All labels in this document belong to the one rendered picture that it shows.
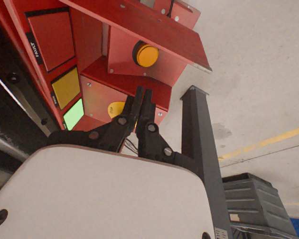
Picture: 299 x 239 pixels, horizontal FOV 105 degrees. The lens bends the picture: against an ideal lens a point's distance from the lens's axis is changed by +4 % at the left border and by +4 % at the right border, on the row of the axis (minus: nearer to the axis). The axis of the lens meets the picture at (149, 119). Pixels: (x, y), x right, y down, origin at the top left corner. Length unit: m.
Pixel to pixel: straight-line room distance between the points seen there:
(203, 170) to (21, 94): 0.65
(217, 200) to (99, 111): 0.57
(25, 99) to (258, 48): 1.12
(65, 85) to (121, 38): 0.10
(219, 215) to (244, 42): 0.94
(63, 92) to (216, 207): 0.62
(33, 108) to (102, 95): 0.17
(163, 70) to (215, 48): 0.77
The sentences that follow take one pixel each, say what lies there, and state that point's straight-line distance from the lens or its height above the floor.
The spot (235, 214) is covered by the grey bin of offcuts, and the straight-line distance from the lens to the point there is 2.66.
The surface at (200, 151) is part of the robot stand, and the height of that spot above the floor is 0.61.
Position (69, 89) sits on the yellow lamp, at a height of 0.81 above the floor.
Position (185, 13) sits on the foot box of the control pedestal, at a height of 0.12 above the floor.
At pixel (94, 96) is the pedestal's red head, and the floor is 0.78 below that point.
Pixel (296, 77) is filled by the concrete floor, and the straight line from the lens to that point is 1.30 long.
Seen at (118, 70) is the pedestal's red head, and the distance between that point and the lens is 0.23.
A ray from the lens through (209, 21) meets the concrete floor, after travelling 0.95.
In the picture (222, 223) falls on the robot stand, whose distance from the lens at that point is 0.64.
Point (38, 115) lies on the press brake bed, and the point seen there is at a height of 0.80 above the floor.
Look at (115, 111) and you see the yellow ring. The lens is 0.23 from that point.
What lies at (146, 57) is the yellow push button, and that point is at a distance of 0.21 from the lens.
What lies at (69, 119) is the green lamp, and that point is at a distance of 0.24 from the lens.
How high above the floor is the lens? 0.92
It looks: 41 degrees down
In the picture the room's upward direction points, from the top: 164 degrees counter-clockwise
